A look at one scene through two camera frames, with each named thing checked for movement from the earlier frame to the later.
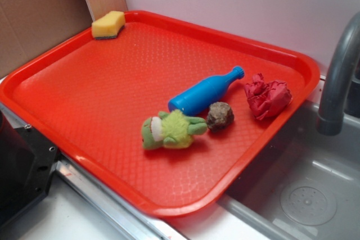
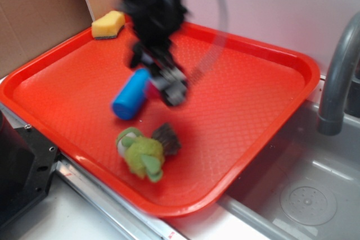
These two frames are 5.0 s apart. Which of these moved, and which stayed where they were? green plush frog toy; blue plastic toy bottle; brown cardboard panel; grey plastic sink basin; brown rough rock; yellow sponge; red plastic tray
Moved: green plush frog toy; blue plastic toy bottle; brown rough rock
Stayed: brown cardboard panel; yellow sponge; red plastic tray; grey plastic sink basin
